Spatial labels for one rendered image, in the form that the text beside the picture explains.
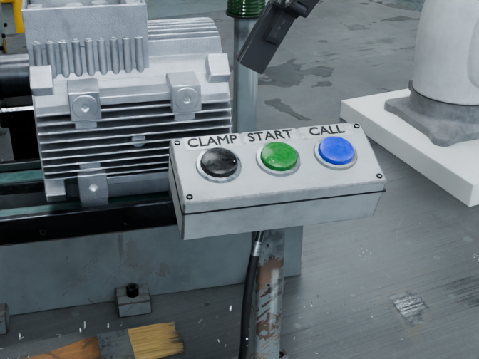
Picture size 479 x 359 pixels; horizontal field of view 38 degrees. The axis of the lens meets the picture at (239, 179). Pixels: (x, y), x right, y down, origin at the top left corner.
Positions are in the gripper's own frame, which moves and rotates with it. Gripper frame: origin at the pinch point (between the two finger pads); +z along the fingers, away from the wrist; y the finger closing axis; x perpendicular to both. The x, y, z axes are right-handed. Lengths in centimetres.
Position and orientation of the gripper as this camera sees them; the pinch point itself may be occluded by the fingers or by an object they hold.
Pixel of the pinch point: (265, 38)
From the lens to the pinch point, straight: 74.6
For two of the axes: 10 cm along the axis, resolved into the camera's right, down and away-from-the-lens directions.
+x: 8.3, 3.5, 4.3
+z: -5.0, 8.1, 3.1
